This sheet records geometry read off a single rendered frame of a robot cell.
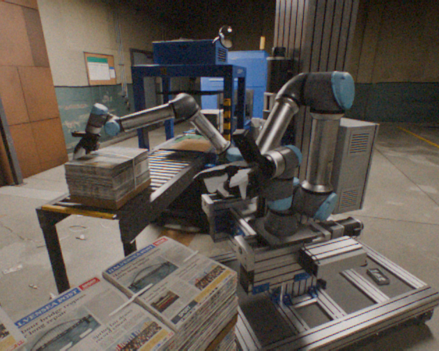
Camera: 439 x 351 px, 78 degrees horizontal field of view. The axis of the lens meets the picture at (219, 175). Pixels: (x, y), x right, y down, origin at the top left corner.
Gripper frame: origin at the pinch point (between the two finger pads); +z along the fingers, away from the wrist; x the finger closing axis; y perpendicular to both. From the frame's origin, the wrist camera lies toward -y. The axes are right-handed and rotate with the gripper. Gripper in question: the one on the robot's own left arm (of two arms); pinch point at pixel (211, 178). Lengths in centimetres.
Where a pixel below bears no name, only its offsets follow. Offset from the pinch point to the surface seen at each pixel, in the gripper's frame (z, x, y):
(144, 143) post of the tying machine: -100, 197, 14
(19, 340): 38.3, 5.8, 16.2
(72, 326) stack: 27, 31, 37
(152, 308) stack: 9.3, 20.6, 38.3
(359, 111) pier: -910, 249, 47
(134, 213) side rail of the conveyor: -20, 81, 33
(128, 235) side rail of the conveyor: -13, 77, 41
